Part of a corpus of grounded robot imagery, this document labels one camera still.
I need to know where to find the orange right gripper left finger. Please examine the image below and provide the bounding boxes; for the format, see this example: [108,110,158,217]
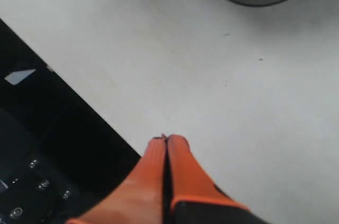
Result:
[67,136,166,224]

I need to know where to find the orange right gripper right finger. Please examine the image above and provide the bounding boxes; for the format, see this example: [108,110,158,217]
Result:
[167,135,266,224]

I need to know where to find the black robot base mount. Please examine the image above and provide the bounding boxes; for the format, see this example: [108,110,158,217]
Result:
[1,23,140,223]

